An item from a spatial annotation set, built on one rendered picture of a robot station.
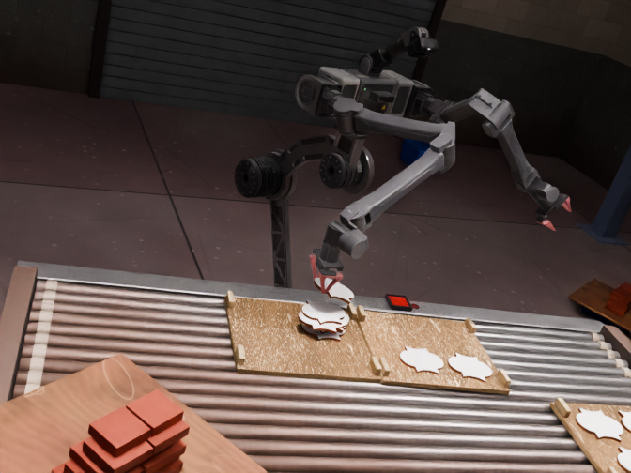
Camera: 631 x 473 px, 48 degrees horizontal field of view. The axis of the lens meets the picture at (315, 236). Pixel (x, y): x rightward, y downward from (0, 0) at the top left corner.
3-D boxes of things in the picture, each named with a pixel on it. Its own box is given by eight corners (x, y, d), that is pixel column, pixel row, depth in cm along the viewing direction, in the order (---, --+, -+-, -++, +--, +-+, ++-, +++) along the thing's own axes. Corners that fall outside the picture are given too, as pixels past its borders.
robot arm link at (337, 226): (339, 217, 205) (325, 219, 201) (355, 228, 200) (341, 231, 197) (332, 237, 208) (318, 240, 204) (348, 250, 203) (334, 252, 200)
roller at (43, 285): (37, 290, 205) (38, 275, 203) (593, 341, 265) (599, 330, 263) (34, 299, 201) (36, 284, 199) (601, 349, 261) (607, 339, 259)
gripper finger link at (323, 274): (315, 297, 204) (323, 268, 200) (307, 283, 210) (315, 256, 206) (336, 297, 207) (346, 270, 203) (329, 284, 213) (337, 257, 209)
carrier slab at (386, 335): (352, 312, 230) (353, 309, 229) (465, 326, 241) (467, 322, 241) (381, 384, 200) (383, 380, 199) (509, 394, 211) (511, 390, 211)
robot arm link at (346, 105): (467, 144, 227) (467, 119, 220) (451, 172, 220) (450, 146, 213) (344, 119, 247) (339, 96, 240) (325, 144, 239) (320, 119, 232)
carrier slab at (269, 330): (223, 299, 217) (224, 295, 217) (348, 312, 230) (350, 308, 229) (236, 373, 188) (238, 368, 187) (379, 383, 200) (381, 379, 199)
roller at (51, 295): (34, 299, 201) (36, 284, 199) (601, 349, 261) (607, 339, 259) (32, 309, 197) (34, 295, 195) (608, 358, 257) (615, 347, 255)
